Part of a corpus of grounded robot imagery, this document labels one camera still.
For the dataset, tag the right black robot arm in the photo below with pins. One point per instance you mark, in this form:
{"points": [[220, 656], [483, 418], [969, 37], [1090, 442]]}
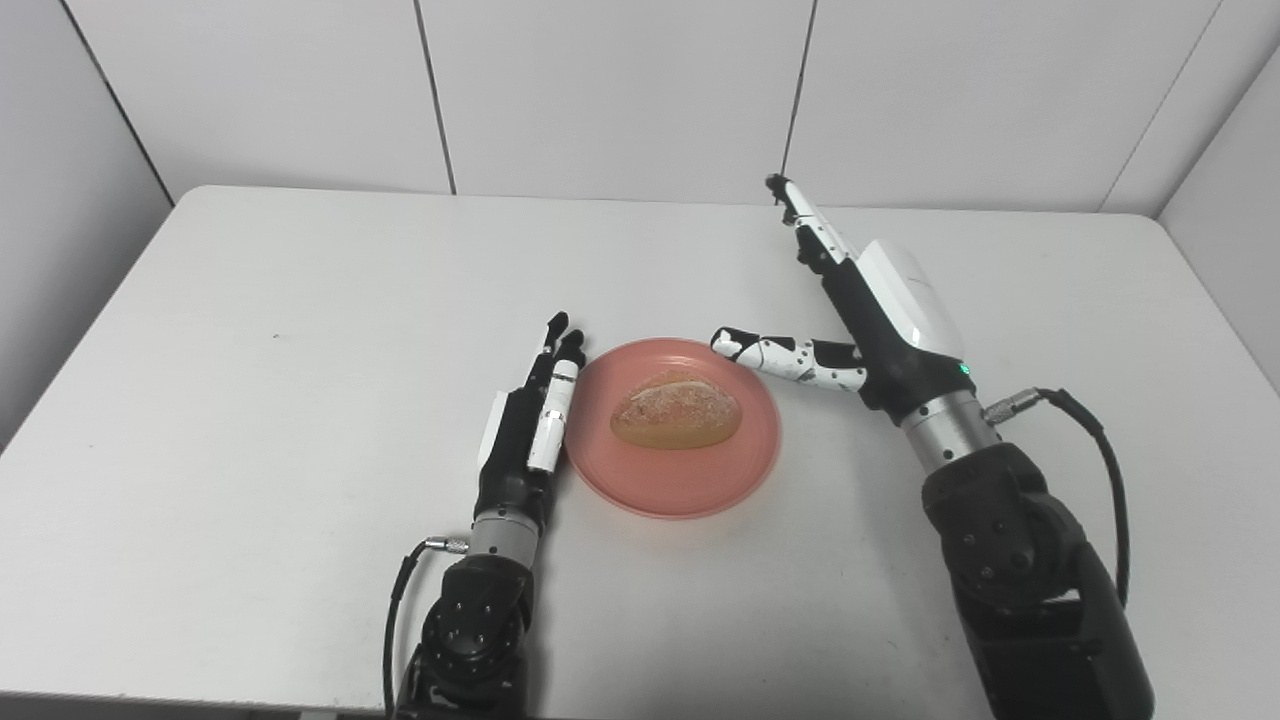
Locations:
{"points": [[1020, 560]]}

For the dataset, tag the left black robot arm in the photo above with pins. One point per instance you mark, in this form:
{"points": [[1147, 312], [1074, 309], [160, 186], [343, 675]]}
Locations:
{"points": [[475, 630]]}

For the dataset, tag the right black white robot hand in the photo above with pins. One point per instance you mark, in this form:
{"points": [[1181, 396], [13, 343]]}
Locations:
{"points": [[890, 340]]}

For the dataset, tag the golden bread roll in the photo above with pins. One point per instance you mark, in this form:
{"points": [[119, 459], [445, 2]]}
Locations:
{"points": [[678, 412]]}

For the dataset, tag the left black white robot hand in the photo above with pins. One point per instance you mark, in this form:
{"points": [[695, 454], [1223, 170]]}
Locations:
{"points": [[510, 460]]}

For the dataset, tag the pink plate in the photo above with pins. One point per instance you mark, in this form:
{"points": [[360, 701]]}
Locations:
{"points": [[680, 485]]}

